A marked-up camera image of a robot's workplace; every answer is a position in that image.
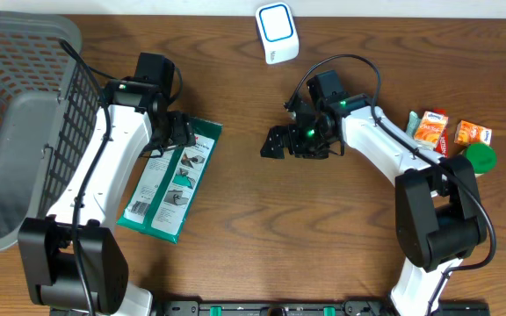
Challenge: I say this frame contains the orange juice box pair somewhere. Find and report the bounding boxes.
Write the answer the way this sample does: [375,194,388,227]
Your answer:
[454,120,493,146]

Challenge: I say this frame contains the green lid white jar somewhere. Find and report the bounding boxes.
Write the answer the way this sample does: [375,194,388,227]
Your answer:
[461,143,497,177]

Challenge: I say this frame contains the red snack packet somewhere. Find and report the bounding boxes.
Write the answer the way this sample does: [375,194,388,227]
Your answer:
[433,108,448,157]

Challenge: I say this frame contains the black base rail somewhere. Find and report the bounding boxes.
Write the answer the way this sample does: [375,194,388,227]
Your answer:
[155,300,491,316]

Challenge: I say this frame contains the grey plastic mesh basket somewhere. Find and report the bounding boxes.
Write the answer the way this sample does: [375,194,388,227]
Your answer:
[0,11,98,251]

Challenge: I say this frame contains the white barcode scanner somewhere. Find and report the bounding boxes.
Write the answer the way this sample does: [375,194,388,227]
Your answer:
[255,2,300,65]

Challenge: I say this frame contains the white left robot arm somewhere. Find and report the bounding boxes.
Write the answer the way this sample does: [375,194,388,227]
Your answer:
[18,53,196,315]

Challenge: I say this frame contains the green white wipes pack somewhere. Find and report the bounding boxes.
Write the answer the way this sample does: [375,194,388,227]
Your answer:
[117,118,223,244]

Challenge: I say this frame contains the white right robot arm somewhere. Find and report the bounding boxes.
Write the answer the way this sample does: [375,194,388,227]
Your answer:
[260,70,489,315]

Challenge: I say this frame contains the light teal snack packet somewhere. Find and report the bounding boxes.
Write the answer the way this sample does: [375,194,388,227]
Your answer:
[405,111,421,138]

